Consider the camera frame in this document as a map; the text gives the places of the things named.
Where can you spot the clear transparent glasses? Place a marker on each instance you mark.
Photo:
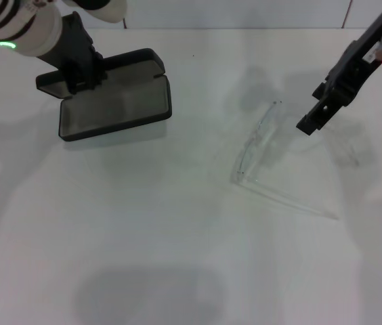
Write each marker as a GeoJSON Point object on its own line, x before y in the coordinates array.
{"type": "Point", "coordinates": [242, 162]}

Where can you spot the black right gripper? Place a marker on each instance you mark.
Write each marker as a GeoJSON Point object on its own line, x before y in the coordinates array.
{"type": "Point", "coordinates": [357, 67]}

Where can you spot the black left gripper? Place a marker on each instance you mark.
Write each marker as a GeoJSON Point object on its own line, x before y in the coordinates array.
{"type": "Point", "coordinates": [72, 40]}

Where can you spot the black glasses case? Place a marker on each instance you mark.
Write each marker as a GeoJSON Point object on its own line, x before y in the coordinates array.
{"type": "Point", "coordinates": [116, 108]}

